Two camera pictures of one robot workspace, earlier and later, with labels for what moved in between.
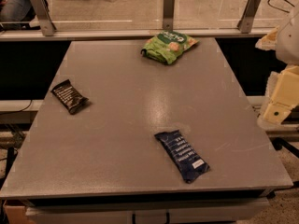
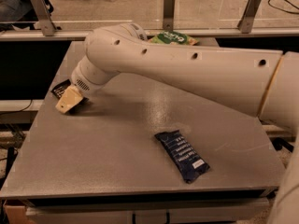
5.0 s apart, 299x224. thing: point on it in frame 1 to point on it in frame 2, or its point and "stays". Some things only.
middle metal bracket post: (168, 0) stays
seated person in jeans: (15, 4) stays
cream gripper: (289, 39) to (81, 82)
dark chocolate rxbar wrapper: (65, 92) stays
